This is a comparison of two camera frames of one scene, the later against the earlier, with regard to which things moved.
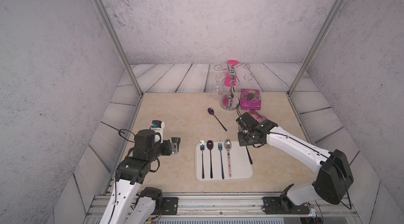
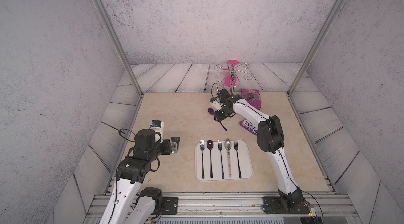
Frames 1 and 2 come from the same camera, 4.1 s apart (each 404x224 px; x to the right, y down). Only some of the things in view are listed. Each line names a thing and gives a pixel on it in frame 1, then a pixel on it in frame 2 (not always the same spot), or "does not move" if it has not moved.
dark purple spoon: (210, 145) does not move
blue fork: (220, 144) does not move
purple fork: (240, 130) -> (236, 148)
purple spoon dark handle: (211, 112) does not move
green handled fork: (202, 146) does not move
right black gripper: (240, 141) -> (218, 116)
